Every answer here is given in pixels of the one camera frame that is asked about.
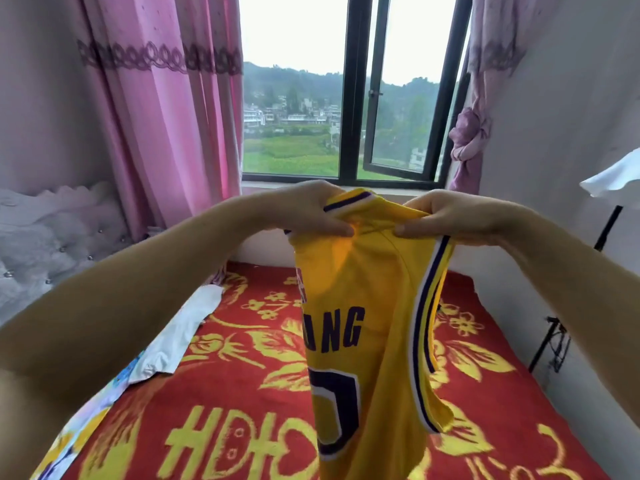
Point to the yellow basketball jersey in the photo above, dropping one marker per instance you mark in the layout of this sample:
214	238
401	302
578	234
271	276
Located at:
370	345

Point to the dark framed window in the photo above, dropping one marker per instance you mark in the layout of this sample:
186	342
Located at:
290	95

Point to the person's left hand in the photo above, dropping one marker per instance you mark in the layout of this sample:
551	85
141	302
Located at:
300	210

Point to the black floor lamp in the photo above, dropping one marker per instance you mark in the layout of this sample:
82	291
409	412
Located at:
590	265

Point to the wide pink curtain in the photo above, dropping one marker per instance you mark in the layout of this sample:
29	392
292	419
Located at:
170	105

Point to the person's right hand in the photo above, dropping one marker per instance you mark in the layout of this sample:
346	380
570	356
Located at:
460	217

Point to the narrow pink curtain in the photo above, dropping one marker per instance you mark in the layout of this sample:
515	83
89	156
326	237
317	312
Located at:
480	105

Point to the red and yellow blanket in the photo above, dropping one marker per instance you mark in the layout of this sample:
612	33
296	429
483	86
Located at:
230	425

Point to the blue patterned pillow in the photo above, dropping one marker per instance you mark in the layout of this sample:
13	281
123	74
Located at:
85	420

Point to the person's right forearm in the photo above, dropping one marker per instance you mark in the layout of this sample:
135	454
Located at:
580	295

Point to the person's left forearm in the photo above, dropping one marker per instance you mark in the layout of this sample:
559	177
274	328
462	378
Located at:
120	305

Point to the white t-shirt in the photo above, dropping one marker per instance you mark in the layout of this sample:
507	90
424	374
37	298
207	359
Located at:
175	335

